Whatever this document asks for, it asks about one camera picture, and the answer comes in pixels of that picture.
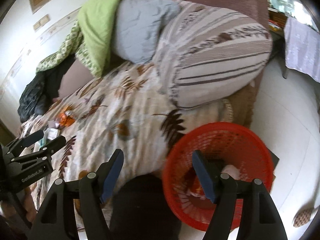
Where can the orange crumpled wrapper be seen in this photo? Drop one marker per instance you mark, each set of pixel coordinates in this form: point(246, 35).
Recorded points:
point(65, 118)

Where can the leaf pattern bed blanket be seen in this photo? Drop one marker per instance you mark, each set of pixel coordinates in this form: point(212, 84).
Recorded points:
point(126, 109)

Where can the patterned slipper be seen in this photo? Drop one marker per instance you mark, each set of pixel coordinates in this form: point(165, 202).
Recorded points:
point(304, 216)

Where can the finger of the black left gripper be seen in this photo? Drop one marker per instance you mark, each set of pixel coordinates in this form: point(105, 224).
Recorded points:
point(46, 151)
point(18, 145)

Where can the striped beige pillow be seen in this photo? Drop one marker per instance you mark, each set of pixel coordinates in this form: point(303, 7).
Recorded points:
point(208, 53)

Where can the grey blue pillow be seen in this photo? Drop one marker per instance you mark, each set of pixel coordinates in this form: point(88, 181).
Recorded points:
point(138, 26)

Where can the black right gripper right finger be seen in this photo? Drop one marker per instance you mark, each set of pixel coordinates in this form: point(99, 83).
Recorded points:
point(260, 218)

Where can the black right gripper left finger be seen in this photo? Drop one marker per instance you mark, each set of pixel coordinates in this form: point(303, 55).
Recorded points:
point(56, 216)

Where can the black jacket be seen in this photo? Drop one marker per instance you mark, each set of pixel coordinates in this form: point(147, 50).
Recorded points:
point(38, 95)

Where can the green patterned quilt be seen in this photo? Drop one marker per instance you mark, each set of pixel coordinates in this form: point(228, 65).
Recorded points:
point(89, 39)

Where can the white lace cloth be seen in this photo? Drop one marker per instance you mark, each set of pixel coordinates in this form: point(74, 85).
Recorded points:
point(301, 48)

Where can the teal white packet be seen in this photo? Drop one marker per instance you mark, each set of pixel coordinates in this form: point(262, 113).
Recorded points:
point(39, 144)

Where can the pink bed sheet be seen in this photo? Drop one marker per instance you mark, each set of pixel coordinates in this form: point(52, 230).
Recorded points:
point(76, 77)

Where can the red mesh trash basket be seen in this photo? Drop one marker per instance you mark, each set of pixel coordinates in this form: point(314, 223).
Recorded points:
point(224, 144)

